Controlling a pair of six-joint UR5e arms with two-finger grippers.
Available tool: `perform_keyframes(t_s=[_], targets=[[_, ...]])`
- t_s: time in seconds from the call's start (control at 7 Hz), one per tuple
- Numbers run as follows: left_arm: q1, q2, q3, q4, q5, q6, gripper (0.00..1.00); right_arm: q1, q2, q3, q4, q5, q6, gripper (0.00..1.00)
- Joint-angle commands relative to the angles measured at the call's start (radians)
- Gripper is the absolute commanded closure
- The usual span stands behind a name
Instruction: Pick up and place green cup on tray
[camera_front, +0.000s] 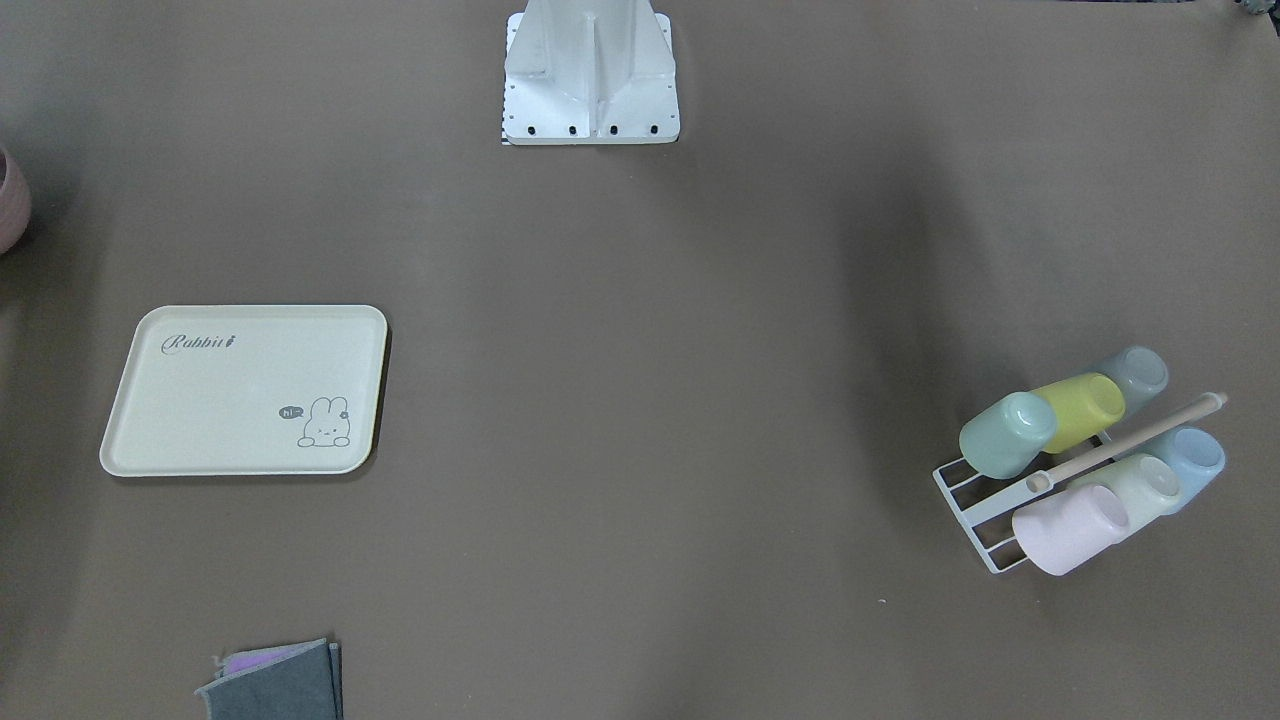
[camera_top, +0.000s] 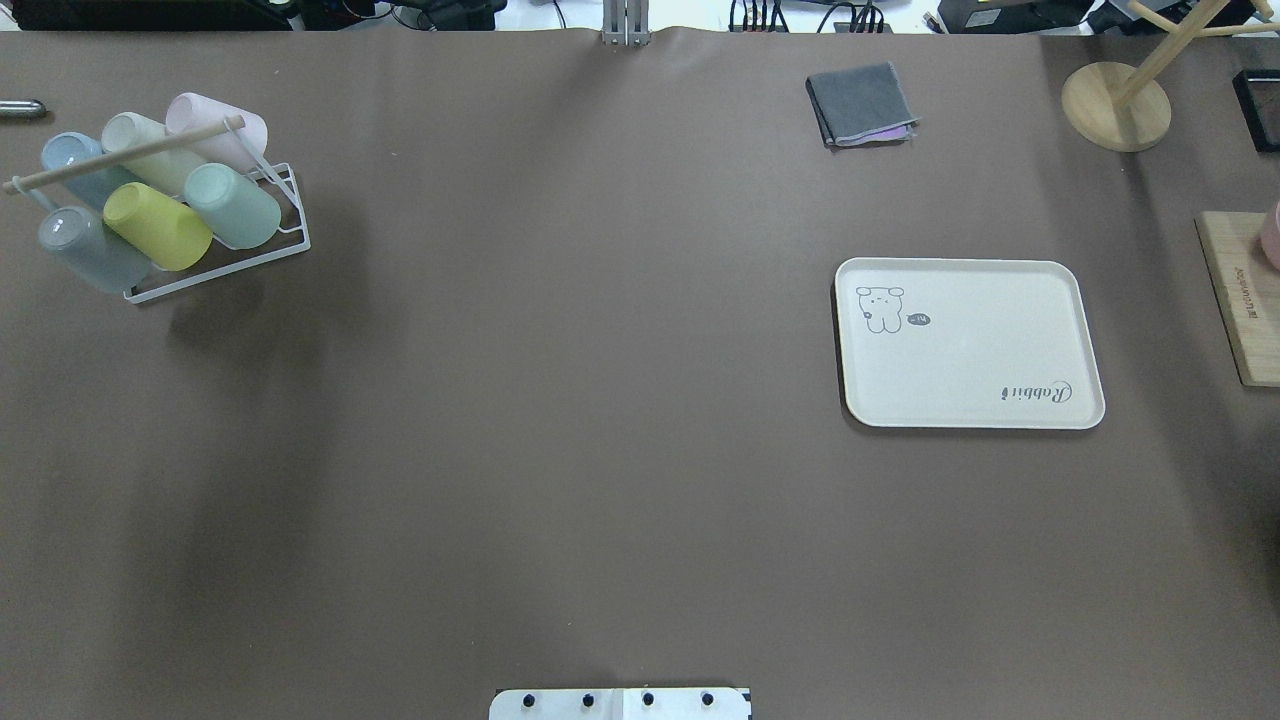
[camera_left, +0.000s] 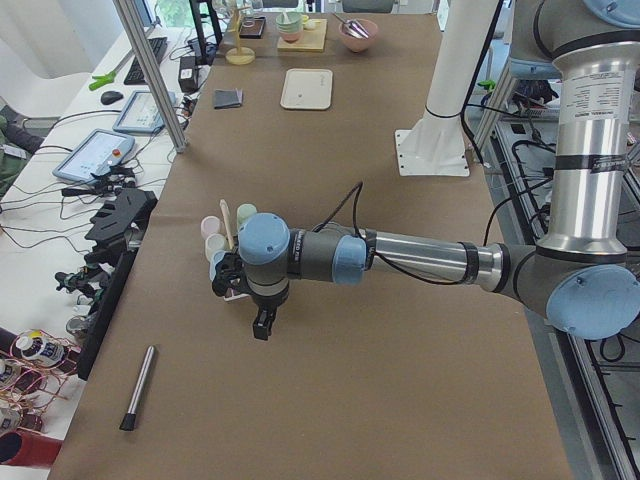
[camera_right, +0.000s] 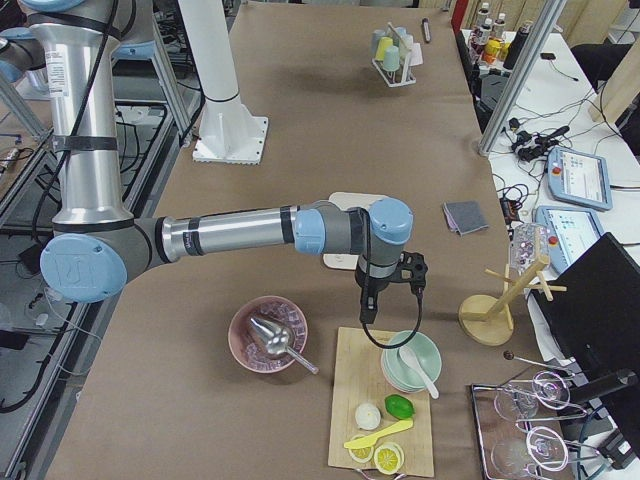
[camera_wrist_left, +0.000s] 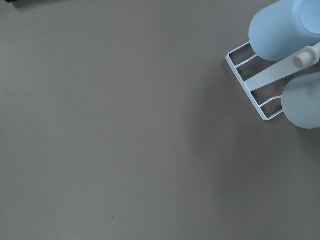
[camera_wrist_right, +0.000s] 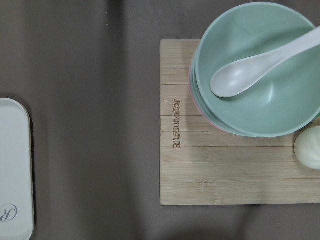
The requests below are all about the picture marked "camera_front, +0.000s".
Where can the white cup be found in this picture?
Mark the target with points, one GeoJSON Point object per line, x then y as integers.
{"type": "Point", "coordinates": [1146, 486]}

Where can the pink cup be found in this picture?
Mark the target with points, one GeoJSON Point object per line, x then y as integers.
{"type": "Point", "coordinates": [1061, 532]}

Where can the grey cup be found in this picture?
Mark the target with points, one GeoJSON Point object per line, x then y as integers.
{"type": "Point", "coordinates": [1139, 372]}

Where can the pink bowl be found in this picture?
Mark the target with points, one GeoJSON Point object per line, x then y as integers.
{"type": "Point", "coordinates": [16, 202]}

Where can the green cup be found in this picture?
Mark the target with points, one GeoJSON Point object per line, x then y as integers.
{"type": "Point", "coordinates": [1001, 441]}

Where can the light blue cup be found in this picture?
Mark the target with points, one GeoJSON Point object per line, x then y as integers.
{"type": "Point", "coordinates": [1196, 457]}

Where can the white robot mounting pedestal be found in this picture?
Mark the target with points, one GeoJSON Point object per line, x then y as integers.
{"type": "Point", "coordinates": [589, 73]}

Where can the grey folded cloth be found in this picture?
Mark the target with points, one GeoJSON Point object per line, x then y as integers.
{"type": "Point", "coordinates": [290, 681]}

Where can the cream rabbit serving tray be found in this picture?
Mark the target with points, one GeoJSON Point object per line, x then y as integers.
{"type": "Point", "coordinates": [248, 390]}

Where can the white wire cup rack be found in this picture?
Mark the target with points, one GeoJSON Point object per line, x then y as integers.
{"type": "Point", "coordinates": [984, 506]}

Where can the yellow cup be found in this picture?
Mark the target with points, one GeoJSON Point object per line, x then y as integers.
{"type": "Point", "coordinates": [1084, 405]}

